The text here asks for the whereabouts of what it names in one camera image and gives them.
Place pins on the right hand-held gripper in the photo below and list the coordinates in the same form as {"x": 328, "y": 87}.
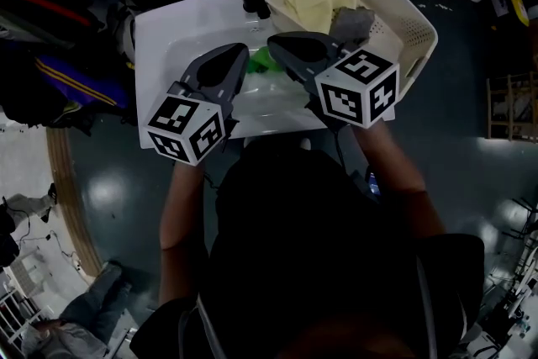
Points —
{"x": 357, "y": 88}

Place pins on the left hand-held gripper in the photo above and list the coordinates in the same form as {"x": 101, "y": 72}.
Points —
{"x": 185, "y": 126}

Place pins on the grey cloth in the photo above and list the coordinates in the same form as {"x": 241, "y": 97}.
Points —
{"x": 353, "y": 23}

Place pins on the cream perforated plastic basket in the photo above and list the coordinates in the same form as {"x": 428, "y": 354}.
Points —
{"x": 403, "y": 25}

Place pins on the person's right forearm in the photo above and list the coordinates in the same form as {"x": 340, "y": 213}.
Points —
{"x": 395, "y": 181}

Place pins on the person's left forearm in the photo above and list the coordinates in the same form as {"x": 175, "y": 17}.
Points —
{"x": 183, "y": 223}

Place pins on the green plastic bottle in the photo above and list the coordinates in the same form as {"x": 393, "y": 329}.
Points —
{"x": 262, "y": 59}

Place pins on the white sink basin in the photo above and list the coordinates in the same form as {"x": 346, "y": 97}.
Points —
{"x": 168, "y": 25}

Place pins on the person's white shoe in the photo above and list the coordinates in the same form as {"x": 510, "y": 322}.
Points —
{"x": 305, "y": 143}

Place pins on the black phone lit screen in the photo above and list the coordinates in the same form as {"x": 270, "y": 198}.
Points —
{"x": 373, "y": 183}

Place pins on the purple garment yellow stripes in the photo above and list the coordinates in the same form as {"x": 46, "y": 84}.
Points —
{"x": 75, "y": 80}

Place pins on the black yellow bag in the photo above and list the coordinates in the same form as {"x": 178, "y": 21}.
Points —
{"x": 80, "y": 117}

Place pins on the dark garment red stripe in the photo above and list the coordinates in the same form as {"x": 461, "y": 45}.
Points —
{"x": 42, "y": 4}

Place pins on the person's torso black shirt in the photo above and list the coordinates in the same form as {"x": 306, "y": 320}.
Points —
{"x": 315, "y": 256}

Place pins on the white printed sheet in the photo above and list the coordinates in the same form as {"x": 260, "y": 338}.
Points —
{"x": 499, "y": 4}

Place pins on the wooden shelf rack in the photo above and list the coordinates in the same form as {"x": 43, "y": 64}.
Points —
{"x": 513, "y": 105}

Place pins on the yellow floor sign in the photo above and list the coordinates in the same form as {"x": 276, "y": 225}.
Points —
{"x": 518, "y": 4}

